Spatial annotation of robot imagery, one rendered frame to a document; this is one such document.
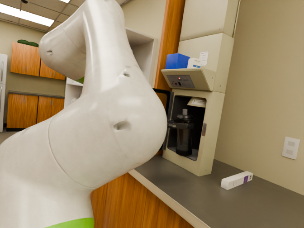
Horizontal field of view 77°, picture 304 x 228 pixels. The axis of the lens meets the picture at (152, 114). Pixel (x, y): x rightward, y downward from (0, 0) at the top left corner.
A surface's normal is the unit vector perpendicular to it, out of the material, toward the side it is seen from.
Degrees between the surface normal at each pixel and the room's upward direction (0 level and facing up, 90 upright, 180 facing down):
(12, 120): 90
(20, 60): 90
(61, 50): 107
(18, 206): 54
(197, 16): 90
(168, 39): 90
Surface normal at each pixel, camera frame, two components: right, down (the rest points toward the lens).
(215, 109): 0.58, 0.16
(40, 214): 0.29, -0.59
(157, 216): -0.80, -0.05
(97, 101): -0.36, -0.47
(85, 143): -0.20, 0.11
